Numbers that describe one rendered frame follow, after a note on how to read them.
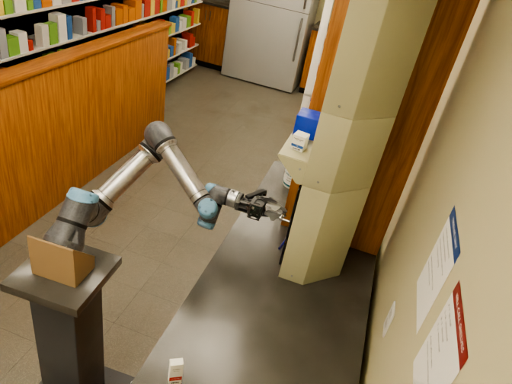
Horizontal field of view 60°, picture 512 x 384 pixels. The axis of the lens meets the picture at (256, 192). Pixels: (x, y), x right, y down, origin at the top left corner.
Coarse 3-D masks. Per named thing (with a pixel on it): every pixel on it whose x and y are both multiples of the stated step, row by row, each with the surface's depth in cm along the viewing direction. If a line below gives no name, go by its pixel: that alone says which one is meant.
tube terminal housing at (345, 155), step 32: (320, 128) 154; (352, 128) 152; (384, 128) 159; (320, 160) 160; (352, 160) 161; (320, 192) 166; (352, 192) 171; (320, 224) 173; (352, 224) 183; (288, 256) 186; (320, 256) 185
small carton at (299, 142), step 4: (296, 132) 168; (300, 132) 169; (304, 132) 170; (296, 136) 166; (300, 136) 166; (304, 136) 166; (308, 136) 168; (292, 140) 168; (296, 140) 167; (300, 140) 166; (304, 140) 166; (308, 140) 170; (292, 144) 169; (296, 144) 168; (300, 144) 167; (304, 144) 167; (292, 148) 169; (296, 148) 168; (300, 148) 168; (304, 148) 169
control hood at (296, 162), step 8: (288, 144) 172; (280, 152) 165; (288, 152) 166; (296, 152) 167; (304, 152) 168; (280, 160) 165; (288, 160) 164; (296, 160) 163; (304, 160) 163; (288, 168) 166; (296, 168) 165; (304, 168) 164; (296, 176) 166
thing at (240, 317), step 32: (288, 192) 252; (256, 224) 222; (224, 256) 198; (256, 256) 201; (352, 256) 213; (224, 288) 182; (256, 288) 185; (288, 288) 188; (320, 288) 191; (352, 288) 194; (192, 320) 165; (224, 320) 168; (256, 320) 170; (288, 320) 173; (320, 320) 176; (352, 320) 178; (160, 352) 152; (192, 352) 154; (224, 352) 156; (256, 352) 158; (288, 352) 160; (320, 352) 163; (352, 352) 165
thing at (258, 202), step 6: (240, 198) 187; (246, 198) 190; (252, 198) 191; (258, 198) 188; (240, 204) 188; (246, 204) 186; (252, 204) 183; (258, 204) 184; (264, 204) 189; (240, 210) 186; (246, 210) 187; (252, 210) 184; (258, 210) 183; (258, 216) 185
